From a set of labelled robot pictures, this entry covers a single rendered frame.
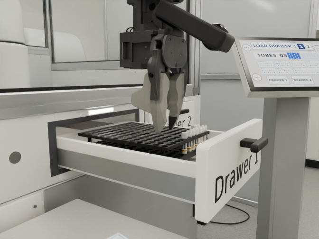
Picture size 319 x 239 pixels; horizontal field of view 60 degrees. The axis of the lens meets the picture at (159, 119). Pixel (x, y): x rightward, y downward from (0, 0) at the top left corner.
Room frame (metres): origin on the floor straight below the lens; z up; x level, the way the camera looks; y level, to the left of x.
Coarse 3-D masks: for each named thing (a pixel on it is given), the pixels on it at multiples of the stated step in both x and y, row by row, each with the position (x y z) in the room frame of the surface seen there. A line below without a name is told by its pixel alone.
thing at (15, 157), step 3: (12, 153) 0.47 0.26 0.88; (15, 153) 0.48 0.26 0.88; (18, 153) 0.48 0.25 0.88; (9, 156) 0.47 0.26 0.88; (12, 156) 0.47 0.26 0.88; (15, 156) 0.48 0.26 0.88; (18, 156) 0.48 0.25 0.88; (9, 159) 0.47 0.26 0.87; (12, 159) 0.47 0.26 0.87; (15, 159) 0.48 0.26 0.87; (18, 159) 0.48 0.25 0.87; (12, 162) 0.47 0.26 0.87; (15, 162) 0.48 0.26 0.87
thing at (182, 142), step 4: (204, 132) 0.58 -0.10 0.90; (208, 132) 0.59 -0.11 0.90; (192, 136) 0.54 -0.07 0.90; (196, 136) 0.54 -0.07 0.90; (200, 136) 0.56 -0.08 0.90; (176, 140) 0.50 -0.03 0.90; (180, 140) 0.51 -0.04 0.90; (184, 140) 0.50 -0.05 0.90; (188, 140) 0.51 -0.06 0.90; (192, 140) 0.53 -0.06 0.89; (164, 144) 0.47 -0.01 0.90; (168, 144) 0.48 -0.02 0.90; (172, 144) 0.47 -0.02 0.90; (176, 144) 0.47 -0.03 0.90; (180, 144) 0.49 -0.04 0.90; (160, 148) 0.46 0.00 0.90; (164, 148) 0.45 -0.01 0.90; (168, 148) 0.45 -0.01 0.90; (172, 148) 0.46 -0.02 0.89
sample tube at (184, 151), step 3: (183, 132) 0.52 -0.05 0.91; (186, 132) 0.52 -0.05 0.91; (183, 135) 0.51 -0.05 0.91; (186, 135) 0.51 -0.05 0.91; (183, 138) 0.51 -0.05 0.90; (186, 138) 0.51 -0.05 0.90; (186, 144) 0.52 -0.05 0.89; (183, 147) 0.51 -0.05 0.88; (186, 147) 0.52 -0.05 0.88; (183, 150) 0.51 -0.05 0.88; (186, 150) 0.52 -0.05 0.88; (183, 153) 0.51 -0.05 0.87; (186, 153) 0.52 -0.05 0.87
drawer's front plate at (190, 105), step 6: (186, 102) 0.97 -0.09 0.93; (192, 102) 1.01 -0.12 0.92; (186, 108) 0.97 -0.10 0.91; (192, 108) 1.02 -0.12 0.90; (150, 114) 0.79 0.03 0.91; (168, 114) 0.87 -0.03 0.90; (186, 114) 0.98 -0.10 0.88; (192, 114) 1.02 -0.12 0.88; (150, 120) 0.79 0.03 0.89; (168, 120) 0.87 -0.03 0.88; (180, 120) 0.94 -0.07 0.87; (186, 120) 0.98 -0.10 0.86; (192, 120) 1.02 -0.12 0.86; (180, 126) 0.94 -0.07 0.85; (186, 126) 0.98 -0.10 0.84
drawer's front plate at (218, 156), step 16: (240, 128) 0.48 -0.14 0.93; (256, 128) 0.55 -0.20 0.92; (208, 144) 0.36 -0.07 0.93; (224, 144) 0.40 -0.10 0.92; (208, 160) 0.35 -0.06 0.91; (224, 160) 0.40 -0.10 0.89; (240, 160) 0.47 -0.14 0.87; (208, 176) 0.35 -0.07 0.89; (224, 176) 0.40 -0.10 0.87; (208, 192) 0.35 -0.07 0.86; (224, 192) 0.40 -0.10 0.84; (208, 208) 0.35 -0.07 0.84
